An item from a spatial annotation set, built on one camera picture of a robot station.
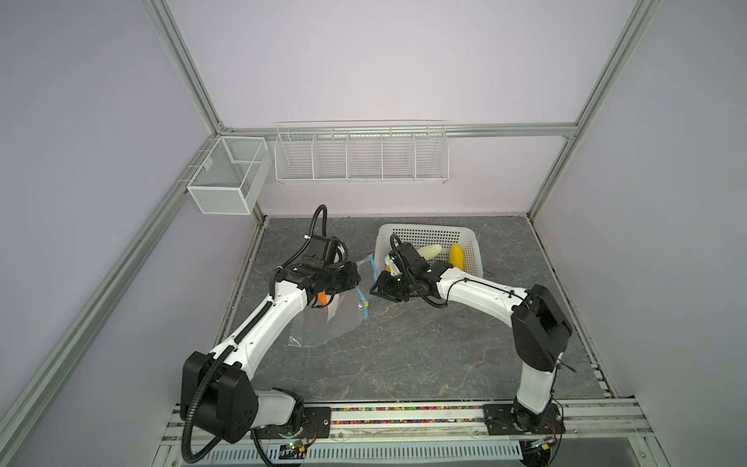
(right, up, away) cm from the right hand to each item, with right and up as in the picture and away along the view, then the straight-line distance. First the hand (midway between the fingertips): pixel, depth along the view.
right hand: (371, 294), depth 85 cm
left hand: (-3, +5, -5) cm, 7 cm away
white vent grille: (-29, -37, -14) cm, 49 cm away
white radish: (+20, +12, +19) cm, 30 cm away
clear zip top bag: (-9, -5, +2) cm, 11 cm away
